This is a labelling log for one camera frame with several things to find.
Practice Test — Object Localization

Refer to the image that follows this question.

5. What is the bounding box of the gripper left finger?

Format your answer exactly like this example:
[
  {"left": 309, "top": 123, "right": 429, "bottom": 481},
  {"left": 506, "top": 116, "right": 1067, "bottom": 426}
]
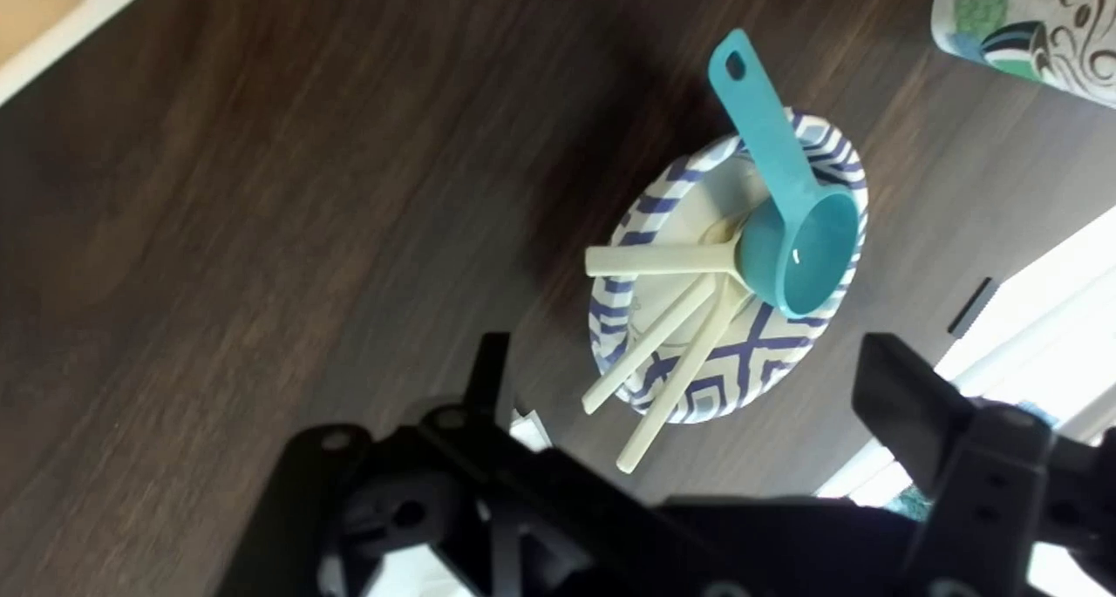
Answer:
[{"left": 216, "top": 332, "right": 698, "bottom": 597}]

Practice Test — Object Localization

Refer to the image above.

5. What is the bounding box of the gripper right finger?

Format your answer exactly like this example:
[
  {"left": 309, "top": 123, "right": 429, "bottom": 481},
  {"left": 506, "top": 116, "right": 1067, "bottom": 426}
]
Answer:
[{"left": 851, "top": 332, "right": 1116, "bottom": 597}]

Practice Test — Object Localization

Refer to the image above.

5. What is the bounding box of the white plastic spoon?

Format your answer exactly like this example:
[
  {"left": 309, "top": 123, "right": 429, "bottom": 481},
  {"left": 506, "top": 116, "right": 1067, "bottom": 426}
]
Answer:
[
  {"left": 585, "top": 242, "right": 747, "bottom": 279},
  {"left": 582, "top": 274, "right": 721, "bottom": 416},
  {"left": 616, "top": 280, "right": 744, "bottom": 475}
]

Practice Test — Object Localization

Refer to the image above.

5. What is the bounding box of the blue patterned paper bowl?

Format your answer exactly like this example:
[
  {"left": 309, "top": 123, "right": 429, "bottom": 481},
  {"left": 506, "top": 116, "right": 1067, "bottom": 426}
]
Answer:
[{"left": 589, "top": 109, "right": 870, "bottom": 425}]

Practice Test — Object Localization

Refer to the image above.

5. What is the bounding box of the white paper scrap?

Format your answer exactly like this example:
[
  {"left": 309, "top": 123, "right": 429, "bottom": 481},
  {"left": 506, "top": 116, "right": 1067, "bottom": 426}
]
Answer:
[{"left": 508, "top": 409, "right": 553, "bottom": 452}]

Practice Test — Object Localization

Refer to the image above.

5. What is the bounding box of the small black bar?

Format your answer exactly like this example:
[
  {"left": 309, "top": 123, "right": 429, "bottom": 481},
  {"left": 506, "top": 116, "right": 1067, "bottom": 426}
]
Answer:
[{"left": 948, "top": 276, "right": 1001, "bottom": 339}]

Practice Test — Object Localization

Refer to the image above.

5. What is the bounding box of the teal plastic measuring scoop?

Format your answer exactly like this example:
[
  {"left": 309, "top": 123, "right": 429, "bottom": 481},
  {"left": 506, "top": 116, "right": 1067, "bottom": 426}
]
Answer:
[{"left": 707, "top": 28, "right": 861, "bottom": 320}]

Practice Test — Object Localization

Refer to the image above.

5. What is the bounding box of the patterned paper cup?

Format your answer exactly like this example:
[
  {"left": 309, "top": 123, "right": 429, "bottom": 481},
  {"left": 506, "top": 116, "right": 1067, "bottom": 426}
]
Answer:
[{"left": 930, "top": 0, "right": 1116, "bottom": 110}]

